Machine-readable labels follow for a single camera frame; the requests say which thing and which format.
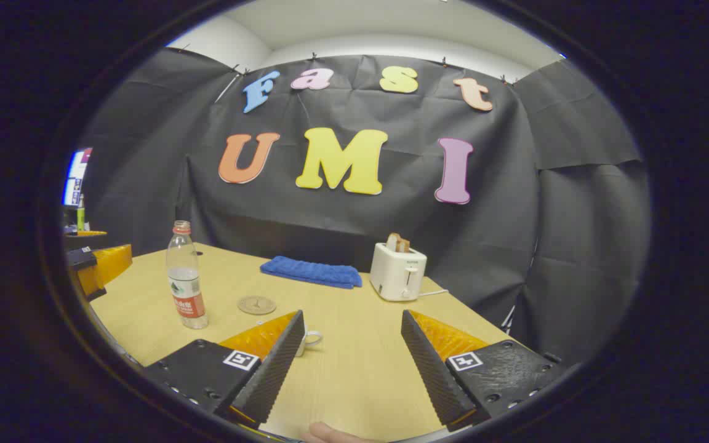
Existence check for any computer monitor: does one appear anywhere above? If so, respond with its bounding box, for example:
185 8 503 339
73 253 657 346
63 148 92 207

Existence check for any blue folded towel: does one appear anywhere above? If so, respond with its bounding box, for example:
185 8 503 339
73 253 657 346
260 256 363 289

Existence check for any white ceramic teacup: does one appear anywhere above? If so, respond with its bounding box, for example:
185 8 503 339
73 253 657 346
296 326 323 357

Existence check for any white toaster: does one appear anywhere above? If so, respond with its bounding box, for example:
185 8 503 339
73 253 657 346
370 242 427 301

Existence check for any round brown coaster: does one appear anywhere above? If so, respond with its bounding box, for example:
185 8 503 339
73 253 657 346
238 296 277 316

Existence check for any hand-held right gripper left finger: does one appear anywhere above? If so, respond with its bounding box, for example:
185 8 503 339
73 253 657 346
143 310 306 430

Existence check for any clear plastic water bottle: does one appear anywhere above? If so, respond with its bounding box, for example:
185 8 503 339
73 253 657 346
166 220 209 329

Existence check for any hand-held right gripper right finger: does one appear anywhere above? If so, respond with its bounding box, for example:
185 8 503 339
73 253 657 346
401 309 563 433

